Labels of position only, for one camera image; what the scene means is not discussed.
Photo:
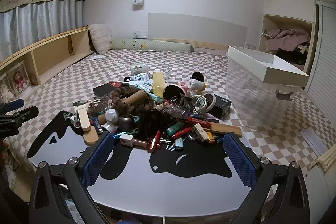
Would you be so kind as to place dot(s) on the white tape roll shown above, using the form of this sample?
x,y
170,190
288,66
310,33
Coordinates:
x,y
211,102

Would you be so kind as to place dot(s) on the red lighter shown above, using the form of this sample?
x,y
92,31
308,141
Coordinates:
x,y
182,132

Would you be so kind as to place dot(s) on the grey curtain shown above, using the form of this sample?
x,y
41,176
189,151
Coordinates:
x,y
39,22

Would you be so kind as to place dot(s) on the white paper sheet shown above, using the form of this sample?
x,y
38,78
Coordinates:
x,y
313,140

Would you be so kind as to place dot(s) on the brown feather boa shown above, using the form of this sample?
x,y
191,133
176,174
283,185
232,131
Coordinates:
x,y
128,109

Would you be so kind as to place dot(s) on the clear doll display box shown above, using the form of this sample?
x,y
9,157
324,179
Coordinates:
x,y
19,82

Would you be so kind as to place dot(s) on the green lighter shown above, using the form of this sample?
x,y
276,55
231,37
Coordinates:
x,y
174,127

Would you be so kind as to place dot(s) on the fluffy white pillow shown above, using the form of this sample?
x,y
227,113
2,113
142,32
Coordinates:
x,y
99,37

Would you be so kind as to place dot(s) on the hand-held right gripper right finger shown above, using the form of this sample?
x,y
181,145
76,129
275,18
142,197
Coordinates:
x,y
239,161

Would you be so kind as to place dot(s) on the cardboard tube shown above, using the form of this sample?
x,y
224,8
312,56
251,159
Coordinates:
x,y
136,96

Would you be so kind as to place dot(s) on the wooden wardrobe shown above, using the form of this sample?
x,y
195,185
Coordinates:
x,y
265,27

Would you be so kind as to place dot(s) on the cream small box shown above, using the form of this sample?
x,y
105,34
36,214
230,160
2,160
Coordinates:
x,y
200,133

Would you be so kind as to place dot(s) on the dark grey ball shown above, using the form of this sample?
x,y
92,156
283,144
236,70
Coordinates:
x,y
126,123

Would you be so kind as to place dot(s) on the clear plastic cup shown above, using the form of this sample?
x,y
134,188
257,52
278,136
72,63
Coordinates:
x,y
168,71

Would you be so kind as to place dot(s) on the clear plastic storage bin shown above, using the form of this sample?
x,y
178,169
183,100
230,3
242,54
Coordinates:
x,y
252,98

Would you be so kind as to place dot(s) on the long green bolster pillow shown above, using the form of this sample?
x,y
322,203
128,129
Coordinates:
x,y
157,45

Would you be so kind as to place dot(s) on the metallic blue lighter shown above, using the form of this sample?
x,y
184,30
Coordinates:
x,y
117,137

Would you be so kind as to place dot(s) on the black cardboard box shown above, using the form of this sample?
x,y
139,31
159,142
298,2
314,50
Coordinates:
x,y
221,107

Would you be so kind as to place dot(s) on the pink clothes pile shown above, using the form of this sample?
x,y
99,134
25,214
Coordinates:
x,y
286,39

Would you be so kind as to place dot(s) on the round wooden disc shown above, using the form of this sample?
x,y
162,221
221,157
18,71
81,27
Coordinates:
x,y
92,137

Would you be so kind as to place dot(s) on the cream wooden stick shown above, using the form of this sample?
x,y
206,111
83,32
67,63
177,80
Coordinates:
x,y
84,119

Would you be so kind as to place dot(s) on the flat black box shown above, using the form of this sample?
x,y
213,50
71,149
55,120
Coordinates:
x,y
105,90

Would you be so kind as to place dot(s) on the white louvred door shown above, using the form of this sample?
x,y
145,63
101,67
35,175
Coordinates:
x,y
325,56

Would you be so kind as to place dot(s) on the clear white flower display box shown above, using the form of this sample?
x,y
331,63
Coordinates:
x,y
5,90

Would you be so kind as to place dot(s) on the round black mirror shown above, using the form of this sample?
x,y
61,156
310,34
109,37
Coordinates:
x,y
197,76

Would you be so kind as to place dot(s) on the wooden board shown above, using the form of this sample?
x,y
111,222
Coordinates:
x,y
225,130

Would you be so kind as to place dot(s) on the grey cat print mat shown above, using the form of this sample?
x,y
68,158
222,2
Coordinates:
x,y
162,182

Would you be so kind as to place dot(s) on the yellow plastic bottle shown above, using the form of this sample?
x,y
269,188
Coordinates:
x,y
158,85

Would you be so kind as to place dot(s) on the small brown box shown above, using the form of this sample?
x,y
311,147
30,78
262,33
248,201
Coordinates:
x,y
141,142

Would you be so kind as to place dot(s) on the white wall socket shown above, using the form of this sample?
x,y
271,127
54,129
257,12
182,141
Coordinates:
x,y
140,35

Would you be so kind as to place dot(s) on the pink toy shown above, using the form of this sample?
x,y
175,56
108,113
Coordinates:
x,y
183,86

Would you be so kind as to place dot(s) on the white blue medicine packets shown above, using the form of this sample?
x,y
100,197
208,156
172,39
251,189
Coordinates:
x,y
143,82

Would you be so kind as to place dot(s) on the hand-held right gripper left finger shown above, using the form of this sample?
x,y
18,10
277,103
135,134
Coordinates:
x,y
97,161

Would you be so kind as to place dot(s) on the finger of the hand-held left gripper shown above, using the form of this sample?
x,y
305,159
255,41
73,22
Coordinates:
x,y
13,105
26,113

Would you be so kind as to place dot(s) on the small white green box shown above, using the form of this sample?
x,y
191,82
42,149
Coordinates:
x,y
139,67

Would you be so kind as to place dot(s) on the wooden bedside shelf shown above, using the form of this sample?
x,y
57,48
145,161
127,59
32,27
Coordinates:
x,y
52,56

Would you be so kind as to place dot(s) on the clear glitter plastic wrap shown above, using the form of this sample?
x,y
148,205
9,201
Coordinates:
x,y
178,111

